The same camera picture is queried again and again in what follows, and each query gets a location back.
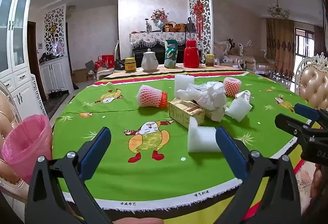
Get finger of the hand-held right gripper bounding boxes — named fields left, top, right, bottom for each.
left=294, top=103, right=321, bottom=122
left=275, top=113, right=312, bottom=137

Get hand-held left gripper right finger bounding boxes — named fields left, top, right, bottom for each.
left=211, top=126, right=301, bottom=224

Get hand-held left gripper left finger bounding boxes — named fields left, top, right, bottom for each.
left=25, top=127, right=112, bottom=224

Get white foam sheet piece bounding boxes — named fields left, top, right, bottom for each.
left=225, top=97, right=253, bottom=122
left=174, top=74, right=195, bottom=99
left=188, top=117, right=223, bottom=154
left=205, top=106, right=226, bottom=122

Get white printed plastic wrapper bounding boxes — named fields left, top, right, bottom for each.
left=234, top=90, right=252, bottom=102

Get yellow printed cardboard box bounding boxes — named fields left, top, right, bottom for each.
left=168, top=98, right=205, bottom=129

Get white plastic bag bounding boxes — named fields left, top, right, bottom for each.
left=177, top=81, right=227, bottom=111

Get pink foam fruit net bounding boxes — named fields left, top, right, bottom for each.
left=223, top=77, right=242, bottom=98

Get pink trash bin bag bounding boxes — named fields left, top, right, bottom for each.
left=1, top=114, right=53, bottom=185

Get pink and orange foam net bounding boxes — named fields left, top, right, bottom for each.
left=137, top=85, right=168, bottom=108

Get person's right hand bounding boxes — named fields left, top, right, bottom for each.
left=310, top=164, right=324, bottom=199

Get beige tufted dining chair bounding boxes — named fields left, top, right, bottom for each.
left=0, top=81, right=30, bottom=201
left=295, top=52, right=328, bottom=109

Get green cartoon tablecloth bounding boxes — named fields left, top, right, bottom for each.
left=51, top=64, right=322, bottom=210

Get dark door mat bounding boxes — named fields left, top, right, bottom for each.
left=42, top=93, right=69, bottom=119

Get window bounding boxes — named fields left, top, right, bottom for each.
left=295, top=28, right=314, bottom=73

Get brown patterned curtain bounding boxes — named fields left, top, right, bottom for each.
left=314, top=26, right=328, bottom=59
left=266, top=19, right=295, bottom=81

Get ornate cream sofa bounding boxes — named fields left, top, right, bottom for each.
left=214, top=40, right=269, bottom=73

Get brown cardboard box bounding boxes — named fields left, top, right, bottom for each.
left=73, top=60, right=96, bottom=82

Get white carved panel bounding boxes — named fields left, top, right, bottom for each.
left=30, top=74, right=48, bottom=117

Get cream side chair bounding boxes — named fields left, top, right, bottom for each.
left=96, top=41, right=120, bottom=80

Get low white cabinet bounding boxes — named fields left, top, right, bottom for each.
left=39, top=56, right=73, bottom=95

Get red gift box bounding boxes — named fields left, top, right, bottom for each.
left=95, top=54, right=114, bottom=69

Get yellow-labelled jar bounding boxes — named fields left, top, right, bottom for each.
left=125, top=57, right=137, bottom=73

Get brass chandelier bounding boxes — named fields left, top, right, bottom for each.
left=267, top=0, right=291, bottom=20

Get red thermos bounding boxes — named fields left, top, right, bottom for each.
left=183, top=40, right=200, bottom=68

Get dark wooden door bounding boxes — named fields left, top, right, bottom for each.
left=27, top=21, right=48, bottom=102

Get white ceramic teapot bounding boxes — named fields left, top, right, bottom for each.
left=141, top=49, right=158, bottom=72

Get pile of dark bags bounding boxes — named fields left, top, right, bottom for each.
left=38, top=52, right=60, bottom=62

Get green printed snack bag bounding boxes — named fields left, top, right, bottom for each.
left=164, top=40, right=178, bottom=69

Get black piano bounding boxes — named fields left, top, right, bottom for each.
left=133, top=45, right=191, bottom=66

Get white carved lattice screen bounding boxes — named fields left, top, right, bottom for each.
left=44, top=5, right=67, bottom=57
left=188, top=0, right=213, bottom=57

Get lace piano cover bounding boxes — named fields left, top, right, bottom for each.
left=129, top=31, right=198, bottom=49

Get tall white glass-door cabinet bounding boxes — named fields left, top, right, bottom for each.
left=0, top=0, right=48, bottom=122

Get grey handbag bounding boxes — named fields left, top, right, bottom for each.
left=185, top=17, right=196, bottom=32

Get blue-white vase with pink flowers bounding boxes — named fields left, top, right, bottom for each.
left=151, top=8, right=169, bottom=30

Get red knot wall decoration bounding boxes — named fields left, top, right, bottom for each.
left=193, top=0, right=205, bottom=40

